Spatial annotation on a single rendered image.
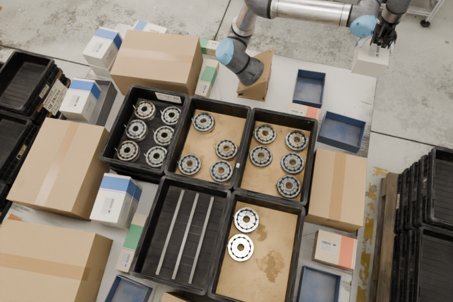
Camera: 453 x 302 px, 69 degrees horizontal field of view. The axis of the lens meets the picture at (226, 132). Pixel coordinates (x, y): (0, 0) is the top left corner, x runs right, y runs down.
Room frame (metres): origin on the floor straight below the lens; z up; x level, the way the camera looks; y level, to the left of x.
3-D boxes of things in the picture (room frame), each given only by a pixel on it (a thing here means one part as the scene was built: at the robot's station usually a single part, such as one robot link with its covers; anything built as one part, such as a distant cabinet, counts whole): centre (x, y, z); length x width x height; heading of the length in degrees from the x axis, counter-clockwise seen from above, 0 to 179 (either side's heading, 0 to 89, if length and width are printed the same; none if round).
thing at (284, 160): (0.48, -0.27, 0.86); 0.10 x 0.10 x 0.01
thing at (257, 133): (0.64, -0.18, 0.86); 0.10 x 0.10 x 0.01
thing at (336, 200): (0.36, -0.45, 0.78); 0.30 x 0.22 x 0.16; 161
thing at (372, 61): (0.87, -0.66, 1.09); 0.20 x 0.12 x 0.09; 158
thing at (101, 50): (1.28, 0.63, 0.83); 0.20 x 0.12 x 0.09; 155
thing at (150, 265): (0.23, 0.21, 0.87); 0.40 x 0.30 x 0.11; 161
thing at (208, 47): (1.30, 0.08, 0.73); 0.24 x 0.06 x 0.06; 69
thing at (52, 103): (1.29, 1.12, 0.41); 0.31 x 0.02 x 0.16; 158
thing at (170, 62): (1.13, 0.32, 0.80); 0.40 x 0.30 x 0.20; 74
